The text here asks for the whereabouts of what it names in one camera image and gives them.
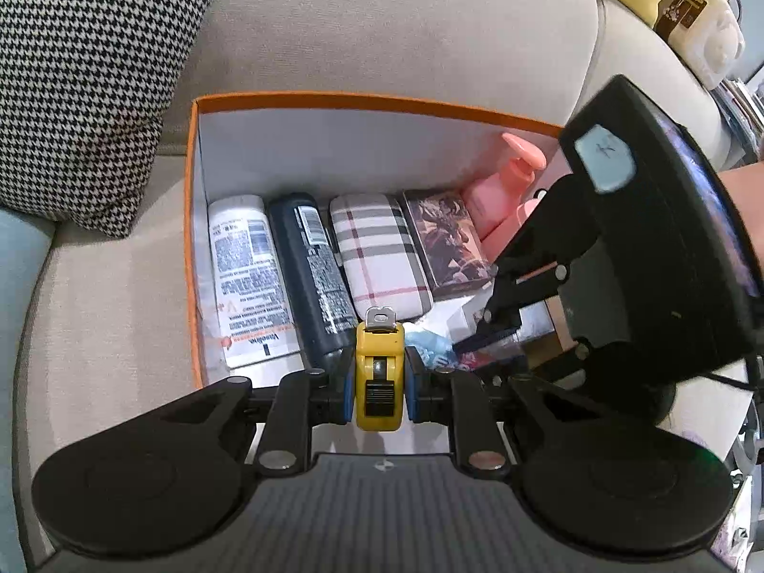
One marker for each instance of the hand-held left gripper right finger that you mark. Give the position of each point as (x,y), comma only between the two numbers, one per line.
(415,394)

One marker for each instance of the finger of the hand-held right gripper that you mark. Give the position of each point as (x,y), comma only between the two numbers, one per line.
(549,364)
(537,239)

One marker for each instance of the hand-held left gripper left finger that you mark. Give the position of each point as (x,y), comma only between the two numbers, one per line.
(343,394)

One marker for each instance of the small pink cup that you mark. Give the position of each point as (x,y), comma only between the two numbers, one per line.
(513,227)

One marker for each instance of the clear plastic box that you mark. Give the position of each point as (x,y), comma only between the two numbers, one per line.
(537,325)

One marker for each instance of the yellow tape measure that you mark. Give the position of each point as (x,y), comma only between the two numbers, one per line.
(379,370)

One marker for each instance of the blue printed box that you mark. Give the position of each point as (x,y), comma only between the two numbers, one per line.
(436,352)

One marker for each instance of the large pink cup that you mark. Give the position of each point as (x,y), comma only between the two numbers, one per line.
(495,203)

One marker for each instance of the illustrated card box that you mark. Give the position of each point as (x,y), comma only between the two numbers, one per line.
(447,239)

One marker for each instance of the black bottle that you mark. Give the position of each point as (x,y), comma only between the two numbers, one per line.
(310,274)

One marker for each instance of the plaid case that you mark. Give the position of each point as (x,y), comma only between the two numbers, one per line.
(376,250)

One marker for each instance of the white tube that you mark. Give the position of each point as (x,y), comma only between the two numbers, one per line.
(250,274)

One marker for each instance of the orange cardboard box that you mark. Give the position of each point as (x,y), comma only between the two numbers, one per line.
(334,149)

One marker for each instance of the person's right forearm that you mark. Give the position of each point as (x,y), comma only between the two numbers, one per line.
(746,209)

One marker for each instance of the stack of books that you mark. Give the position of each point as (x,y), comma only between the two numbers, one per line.
(743,113)

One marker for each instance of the cream small suitcase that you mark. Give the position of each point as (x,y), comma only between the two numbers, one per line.
(710,42)

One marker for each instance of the light blue pillow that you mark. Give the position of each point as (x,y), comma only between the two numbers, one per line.
(18,262)

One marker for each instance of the houndstooth pillow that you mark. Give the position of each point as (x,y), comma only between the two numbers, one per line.
(89,71)

